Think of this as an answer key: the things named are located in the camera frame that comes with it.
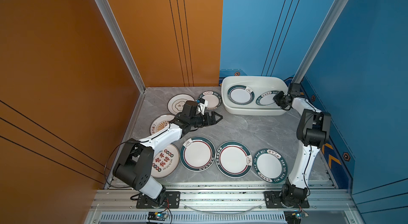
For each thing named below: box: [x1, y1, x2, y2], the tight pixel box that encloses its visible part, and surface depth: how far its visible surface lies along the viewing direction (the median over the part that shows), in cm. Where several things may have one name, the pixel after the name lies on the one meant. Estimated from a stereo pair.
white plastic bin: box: [221, 75, 290, 117], surface depth 116 cm
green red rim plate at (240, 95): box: [227, 84, 255, 106], surface depth 116 cm
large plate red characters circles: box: [150, 143, 181, 179], surface depth 86 cm
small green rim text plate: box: [198, 90, 223, 110], surface depth 116 cm
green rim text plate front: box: [252, 148, 288, 184], surface depth 85 cm
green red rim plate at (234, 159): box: [215, 141, 253, 178], surface depth 87 cm
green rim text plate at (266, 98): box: [255, 90, 281, 107], surface depth 115 cm
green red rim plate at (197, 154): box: [179, 136, 217, 172], surface depth 89 cm
